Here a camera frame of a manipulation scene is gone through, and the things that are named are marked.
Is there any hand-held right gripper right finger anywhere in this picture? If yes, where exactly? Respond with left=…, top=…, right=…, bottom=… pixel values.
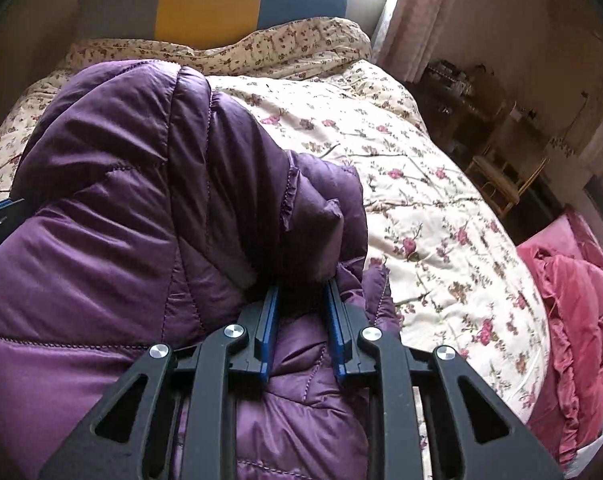
left=326, top=280, right=565, bottom=480

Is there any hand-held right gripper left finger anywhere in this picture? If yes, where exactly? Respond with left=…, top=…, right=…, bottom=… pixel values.
left=38, top=284, right=281, bottom=480

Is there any purple quilted puffer jacket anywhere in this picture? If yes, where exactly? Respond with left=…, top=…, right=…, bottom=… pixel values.
left=0, top=60, right=402, bottom=480

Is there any cream floral duvet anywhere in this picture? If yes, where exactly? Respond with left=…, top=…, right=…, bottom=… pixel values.
left=0, top=16, right=552, bottom=461

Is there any wooden chair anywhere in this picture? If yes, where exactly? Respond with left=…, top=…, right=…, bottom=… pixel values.
left=464, top=152, right=552, bottom=221

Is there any pink ruffled cloth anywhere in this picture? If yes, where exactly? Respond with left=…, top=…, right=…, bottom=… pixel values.
left=516, top=207, right=603, bottom=466

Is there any cluttered dark dresser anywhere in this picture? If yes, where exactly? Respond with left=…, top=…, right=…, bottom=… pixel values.
left=411, top=60, right=512, bottom=151

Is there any grey yellow blue headboard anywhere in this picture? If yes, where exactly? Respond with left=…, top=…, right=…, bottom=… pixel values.
left=76, top=0, right=349, bottom=43

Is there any pink curtain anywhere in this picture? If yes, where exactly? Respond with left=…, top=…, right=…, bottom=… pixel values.
left=376, top=0, right=462, bottom=81

